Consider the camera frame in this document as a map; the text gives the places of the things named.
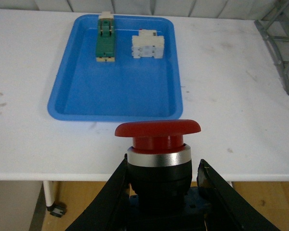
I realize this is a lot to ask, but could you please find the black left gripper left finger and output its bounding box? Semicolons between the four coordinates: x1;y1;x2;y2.
67;155;130;231

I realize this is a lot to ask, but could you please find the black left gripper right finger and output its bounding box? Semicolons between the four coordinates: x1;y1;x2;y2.
197;159;279;231

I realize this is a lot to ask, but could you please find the white table leg with caster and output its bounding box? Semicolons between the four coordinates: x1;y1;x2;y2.
42;180;66;218

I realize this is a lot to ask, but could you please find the grey metal rack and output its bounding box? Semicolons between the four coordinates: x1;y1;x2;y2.
254;0;289;95

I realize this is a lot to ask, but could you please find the white curtain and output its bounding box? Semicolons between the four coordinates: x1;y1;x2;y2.
0;0;285;20

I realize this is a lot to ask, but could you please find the white circuit breaker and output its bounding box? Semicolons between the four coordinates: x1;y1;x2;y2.
131;29;165;59

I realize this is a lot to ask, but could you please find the blue plastic tray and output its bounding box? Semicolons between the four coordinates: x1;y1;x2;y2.
48;14;183;122

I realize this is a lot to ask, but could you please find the red emergency stop button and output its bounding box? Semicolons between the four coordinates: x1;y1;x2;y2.
114;119;211;231

